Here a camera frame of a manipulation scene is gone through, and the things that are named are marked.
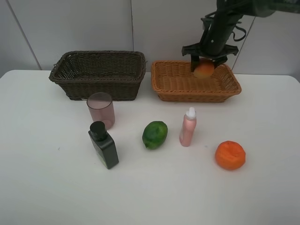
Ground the green lime fruit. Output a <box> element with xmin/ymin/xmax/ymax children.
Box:
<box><xmin>142</xmin><ymin>121</ymin><xmax>168</xmax><ymax>150</ymax></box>

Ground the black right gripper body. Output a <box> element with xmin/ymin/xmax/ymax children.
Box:
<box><xmin>181</xmin><ymin>16</ymin><xmax>238</xmax><ymax>60</ymax></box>

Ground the translucent pink plastic cup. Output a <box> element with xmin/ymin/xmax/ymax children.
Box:
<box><xmin>86</xmin><ymin>92</ymin><xmax>115</xmax><ymax>129</ymax></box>

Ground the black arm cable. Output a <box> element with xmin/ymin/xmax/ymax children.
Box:
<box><xmin>201</xmin><ymin>10</ymin><xmax>247</xmax><ymax>43</ymax></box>

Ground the orange tangerine fruit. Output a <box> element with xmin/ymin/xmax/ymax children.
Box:
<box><xmin>215</xmin><ymin>141</ymin><xmax>246</xmax><ymax>171</ymax></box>

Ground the dark green square bottle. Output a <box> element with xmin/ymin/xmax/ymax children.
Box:
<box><xmin>88</xmin><ymin>121</ymin><xmax>119</xmax><ymax>169</ymax></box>

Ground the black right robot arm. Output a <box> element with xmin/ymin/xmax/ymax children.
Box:
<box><xmin>181</xmin><ymin>0</ymin><xmax>300</xmax><ymax>72</ymax></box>

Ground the red yellow peach fruit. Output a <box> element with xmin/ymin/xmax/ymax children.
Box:
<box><xmin>193</xmin><ymin>59</ymin><xmax>215</xmax><ymax>79</ymax></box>

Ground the dark brown wicker basket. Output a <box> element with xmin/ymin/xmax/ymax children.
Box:
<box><xmin>49</xmin><ymin>51</ymin><xmax>146</xmax><ymax>101</ymax></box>

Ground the orange wicker basket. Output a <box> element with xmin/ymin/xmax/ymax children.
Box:
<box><xmin>151</xmin><ymin>60</ymin><xmax>242</xmax><ymax>103</ymax></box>

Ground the pink bottle white cap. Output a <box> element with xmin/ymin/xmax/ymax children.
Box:
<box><xmin>180</xmin><ymin>107</ymin><xmax>197</xmax><ymax>147</ymax></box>

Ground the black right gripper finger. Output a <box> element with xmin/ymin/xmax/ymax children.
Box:
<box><xmin>212</xmin><ymin>56</ymin><xmax>228</xmax><ymax>68</ymax></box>
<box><xmin>191</xmin><ymin>55</ymin><xmax>200</xmax><ymax>73</ymax></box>

